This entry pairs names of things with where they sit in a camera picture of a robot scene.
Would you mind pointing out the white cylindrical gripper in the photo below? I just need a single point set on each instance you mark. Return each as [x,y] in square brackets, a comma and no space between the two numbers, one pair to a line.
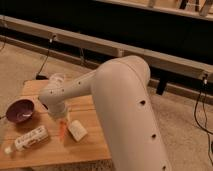
[58,111]

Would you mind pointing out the orange carrot-like pepper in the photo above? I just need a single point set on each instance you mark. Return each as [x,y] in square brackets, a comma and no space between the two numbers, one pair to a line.
[62,129]

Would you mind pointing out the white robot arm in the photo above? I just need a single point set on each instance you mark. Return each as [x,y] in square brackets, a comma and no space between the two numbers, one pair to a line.
[119,91]

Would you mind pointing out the white ceramic cup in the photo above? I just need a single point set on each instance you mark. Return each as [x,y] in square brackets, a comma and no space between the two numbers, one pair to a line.
[57,79]

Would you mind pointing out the white sponge block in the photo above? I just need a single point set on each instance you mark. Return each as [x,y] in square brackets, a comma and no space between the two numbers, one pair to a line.
[77,130]

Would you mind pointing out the purple bowl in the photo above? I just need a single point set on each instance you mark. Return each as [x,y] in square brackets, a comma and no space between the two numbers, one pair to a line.
[20,111]

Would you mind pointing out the wooden table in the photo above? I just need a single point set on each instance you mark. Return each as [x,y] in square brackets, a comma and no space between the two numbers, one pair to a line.
[53,150]

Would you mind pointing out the small clear glass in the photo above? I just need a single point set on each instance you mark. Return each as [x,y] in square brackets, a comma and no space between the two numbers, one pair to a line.
[10,150]

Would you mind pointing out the grey metal rail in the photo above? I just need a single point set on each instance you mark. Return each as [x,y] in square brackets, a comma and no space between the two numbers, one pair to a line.
[155,59]

